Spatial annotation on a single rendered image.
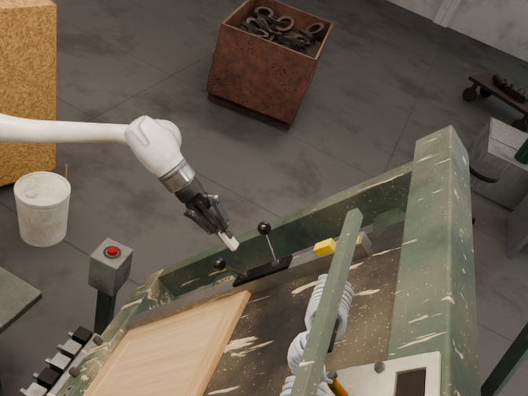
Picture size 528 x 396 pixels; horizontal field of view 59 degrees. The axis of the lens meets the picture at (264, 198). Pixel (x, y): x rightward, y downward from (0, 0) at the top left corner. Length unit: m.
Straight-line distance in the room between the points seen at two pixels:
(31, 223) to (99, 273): 1.16
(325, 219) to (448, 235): 0.60
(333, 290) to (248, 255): 1.00
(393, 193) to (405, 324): 0.63
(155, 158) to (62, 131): 0.27
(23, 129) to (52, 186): 1.72
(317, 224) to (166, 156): 0.50
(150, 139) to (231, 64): 3.37
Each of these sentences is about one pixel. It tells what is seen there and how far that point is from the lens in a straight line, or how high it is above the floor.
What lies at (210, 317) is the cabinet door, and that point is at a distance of 1.40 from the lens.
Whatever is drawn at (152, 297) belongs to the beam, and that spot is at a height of 0.89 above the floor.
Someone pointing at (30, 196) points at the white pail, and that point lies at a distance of 2.96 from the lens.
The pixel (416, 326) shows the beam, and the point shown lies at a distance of 0.76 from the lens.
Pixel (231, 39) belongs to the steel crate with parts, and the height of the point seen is 0.71.
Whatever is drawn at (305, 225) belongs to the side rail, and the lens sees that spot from 1.46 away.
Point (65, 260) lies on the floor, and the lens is 3.12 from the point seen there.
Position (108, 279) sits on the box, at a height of 0.85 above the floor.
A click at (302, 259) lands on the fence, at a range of 1.25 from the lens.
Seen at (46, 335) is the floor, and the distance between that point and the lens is 2.82.
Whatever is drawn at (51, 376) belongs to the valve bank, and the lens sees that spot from 1.84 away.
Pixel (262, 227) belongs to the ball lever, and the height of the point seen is 1.54.
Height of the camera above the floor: 2.39
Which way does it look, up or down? 38 degrees down
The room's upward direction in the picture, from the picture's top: 21 degrees clockwise
